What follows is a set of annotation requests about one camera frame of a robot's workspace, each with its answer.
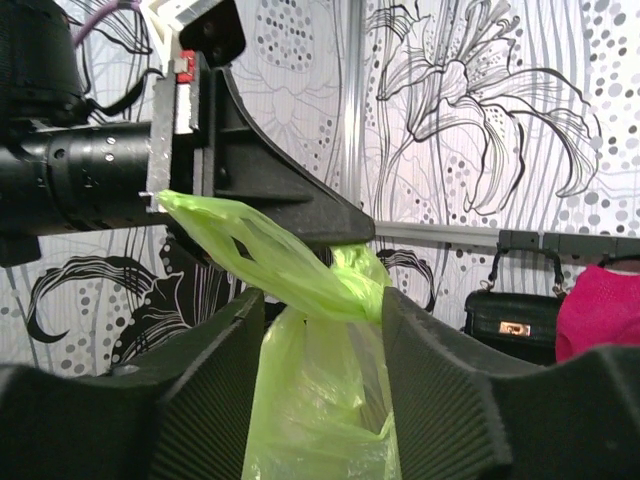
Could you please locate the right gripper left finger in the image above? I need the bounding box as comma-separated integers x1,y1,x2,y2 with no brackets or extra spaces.
1,288,265,479

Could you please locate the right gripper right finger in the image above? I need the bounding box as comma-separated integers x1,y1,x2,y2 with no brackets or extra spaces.
382,287,639,479

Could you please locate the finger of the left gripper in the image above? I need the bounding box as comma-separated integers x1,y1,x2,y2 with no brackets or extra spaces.
199,68,375,246

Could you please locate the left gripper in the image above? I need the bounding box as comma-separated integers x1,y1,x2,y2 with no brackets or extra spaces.
1,50,210,237

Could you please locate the green trash bag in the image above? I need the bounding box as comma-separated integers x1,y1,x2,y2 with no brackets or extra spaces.
157,190,401,479

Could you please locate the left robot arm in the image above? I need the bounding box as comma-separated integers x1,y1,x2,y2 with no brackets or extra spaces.
1,1,375,266

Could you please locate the magenta hanging bag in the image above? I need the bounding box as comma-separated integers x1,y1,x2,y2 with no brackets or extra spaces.
555,265,639,363

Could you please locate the black handbag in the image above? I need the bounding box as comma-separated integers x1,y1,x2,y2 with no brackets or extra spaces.
463,247,566,366

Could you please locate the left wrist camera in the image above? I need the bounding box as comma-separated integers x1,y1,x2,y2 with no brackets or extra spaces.
139,0,246,68

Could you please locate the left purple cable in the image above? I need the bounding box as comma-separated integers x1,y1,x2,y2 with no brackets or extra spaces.
73,0,146,46

